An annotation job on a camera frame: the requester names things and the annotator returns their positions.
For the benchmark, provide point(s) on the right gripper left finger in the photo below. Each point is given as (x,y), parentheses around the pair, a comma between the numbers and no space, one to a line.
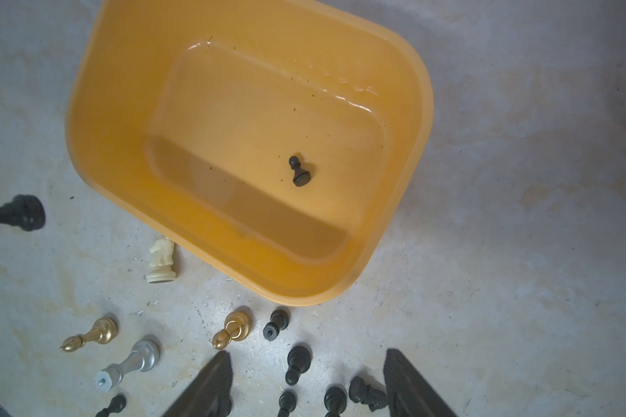
(209,394)

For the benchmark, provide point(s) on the gold bishop chess piece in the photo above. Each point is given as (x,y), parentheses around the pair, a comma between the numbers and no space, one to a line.
(236,328)

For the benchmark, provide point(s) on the silver chess piece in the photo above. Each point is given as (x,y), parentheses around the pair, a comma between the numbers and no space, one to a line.
(143,357)

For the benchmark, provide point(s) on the black pawn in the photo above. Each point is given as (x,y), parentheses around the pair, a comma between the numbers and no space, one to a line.
(301,176)
(335,401)
(25,212)
(116,406)
(287,403)
(299,362)
(279,320)

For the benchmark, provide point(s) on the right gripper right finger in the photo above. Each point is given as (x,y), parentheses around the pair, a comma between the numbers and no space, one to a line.
(408,393)

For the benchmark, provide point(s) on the black knight lying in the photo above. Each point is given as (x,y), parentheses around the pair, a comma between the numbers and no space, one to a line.
(360,392)

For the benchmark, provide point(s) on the gold chess piece centre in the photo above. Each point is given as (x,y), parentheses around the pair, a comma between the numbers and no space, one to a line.
(103,331)

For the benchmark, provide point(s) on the cream knight chess piece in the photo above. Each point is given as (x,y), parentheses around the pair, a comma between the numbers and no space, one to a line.
(161,262)

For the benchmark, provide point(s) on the yellow plastic storage box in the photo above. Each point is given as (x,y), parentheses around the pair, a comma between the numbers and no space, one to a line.
(186,113)

